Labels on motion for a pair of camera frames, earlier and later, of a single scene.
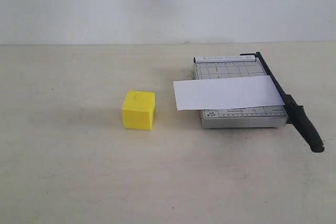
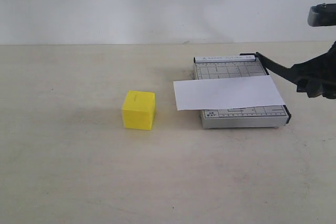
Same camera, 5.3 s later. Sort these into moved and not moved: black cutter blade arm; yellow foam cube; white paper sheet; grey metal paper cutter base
Moved: black cutter blade arm
Not moved: yellow foam cube; grey metal paper cutter base; white paper sheet
